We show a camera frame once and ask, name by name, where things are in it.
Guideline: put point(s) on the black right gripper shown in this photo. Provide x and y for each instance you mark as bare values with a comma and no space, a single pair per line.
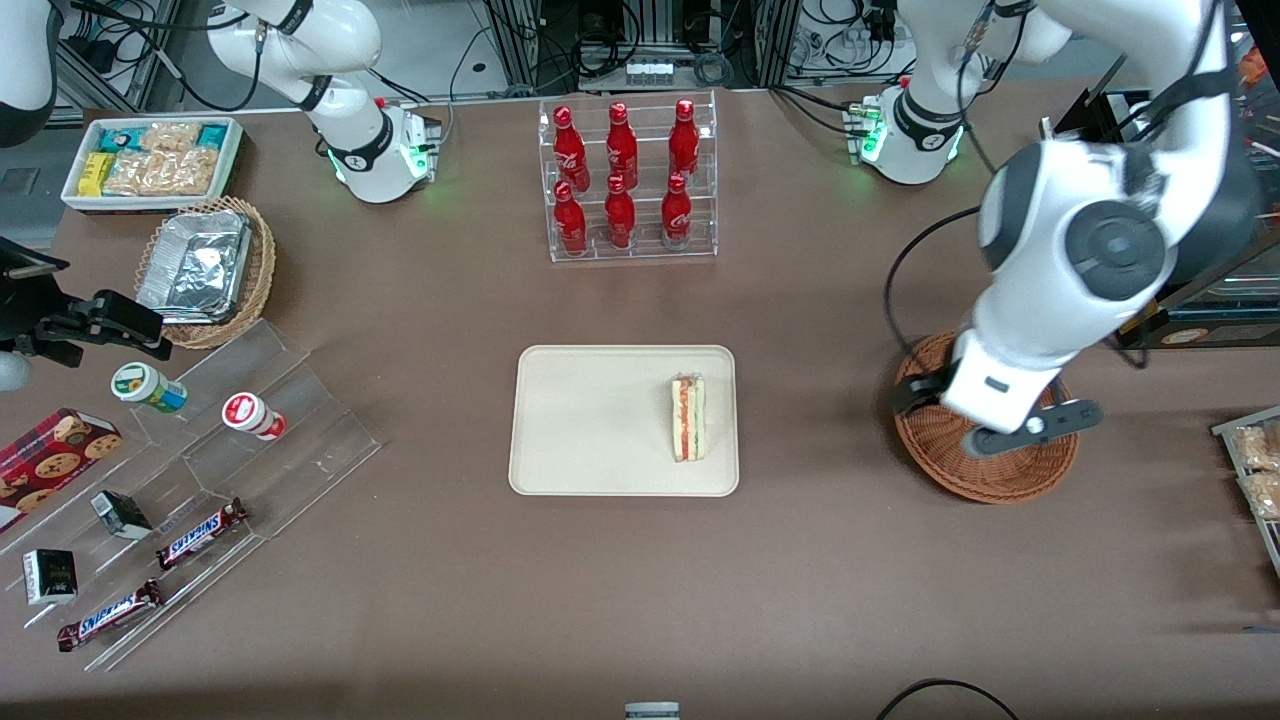
22,318

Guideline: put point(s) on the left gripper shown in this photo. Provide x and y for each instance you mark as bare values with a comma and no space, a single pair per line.
912,394

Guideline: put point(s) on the triangular sandwich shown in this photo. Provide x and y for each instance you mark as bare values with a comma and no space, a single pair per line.
688,420

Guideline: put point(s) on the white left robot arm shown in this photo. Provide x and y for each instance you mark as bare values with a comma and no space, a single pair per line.
1040,220

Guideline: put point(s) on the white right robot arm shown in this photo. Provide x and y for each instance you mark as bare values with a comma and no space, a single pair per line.
365,150

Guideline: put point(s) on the aluminium foil tray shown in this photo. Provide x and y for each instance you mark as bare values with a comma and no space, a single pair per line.
195,265

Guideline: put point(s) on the round brown wicker basket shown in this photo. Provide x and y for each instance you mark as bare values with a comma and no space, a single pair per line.
1000,480

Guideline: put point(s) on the light tan wicker basket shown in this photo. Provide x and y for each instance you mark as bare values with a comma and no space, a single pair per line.
262,270

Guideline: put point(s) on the cream plastic serving tray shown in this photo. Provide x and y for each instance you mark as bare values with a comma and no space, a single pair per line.
600,420

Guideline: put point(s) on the green sunflower yoghurt cup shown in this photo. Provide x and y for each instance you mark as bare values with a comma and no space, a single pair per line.
145,387

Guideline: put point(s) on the clear rice cracker pack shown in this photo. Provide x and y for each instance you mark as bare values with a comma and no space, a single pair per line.
190,170
168,137
132,172

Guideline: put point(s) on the yellow snack packet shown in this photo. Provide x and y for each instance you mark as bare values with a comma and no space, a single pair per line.
95,175

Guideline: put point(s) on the red lid yoghurt cup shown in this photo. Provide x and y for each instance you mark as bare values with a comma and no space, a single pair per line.
252,415

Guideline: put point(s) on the red tartan cookie box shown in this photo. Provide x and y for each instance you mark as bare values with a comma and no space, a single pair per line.
50,460

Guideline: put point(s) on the teal snack packet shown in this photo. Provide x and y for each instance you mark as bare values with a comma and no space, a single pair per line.
118,140
213,136

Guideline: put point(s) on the dark green drink carton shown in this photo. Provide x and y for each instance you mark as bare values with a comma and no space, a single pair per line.
122,513

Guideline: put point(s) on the white rectangular snack bin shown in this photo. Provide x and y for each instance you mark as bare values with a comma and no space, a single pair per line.
235,160

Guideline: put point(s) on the clear acrylic stepped rack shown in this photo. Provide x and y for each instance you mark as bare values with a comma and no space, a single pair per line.
300,440

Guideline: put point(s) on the brown Snickers bar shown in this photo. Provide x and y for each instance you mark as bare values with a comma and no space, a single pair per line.
110,615
200,533

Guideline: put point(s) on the black box with white side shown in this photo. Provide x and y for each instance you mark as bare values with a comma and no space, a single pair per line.
50,577

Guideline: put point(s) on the black food warmer cabinet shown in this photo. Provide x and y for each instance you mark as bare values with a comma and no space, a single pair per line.
1210,325

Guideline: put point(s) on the red cola bottle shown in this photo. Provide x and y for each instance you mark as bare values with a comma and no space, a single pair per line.
570,220
620,215
622,145
570,150
684,142
676,212

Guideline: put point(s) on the clear acrylic bottle rack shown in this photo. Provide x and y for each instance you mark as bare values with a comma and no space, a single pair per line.
645,255

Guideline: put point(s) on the clear bag of crackers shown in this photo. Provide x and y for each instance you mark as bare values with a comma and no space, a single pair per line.
1258,447
1265,495

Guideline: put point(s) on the small grey device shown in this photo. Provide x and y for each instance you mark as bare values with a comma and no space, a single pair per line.
652,712

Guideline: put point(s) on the white power strip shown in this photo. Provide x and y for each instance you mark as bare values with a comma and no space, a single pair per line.
650,73

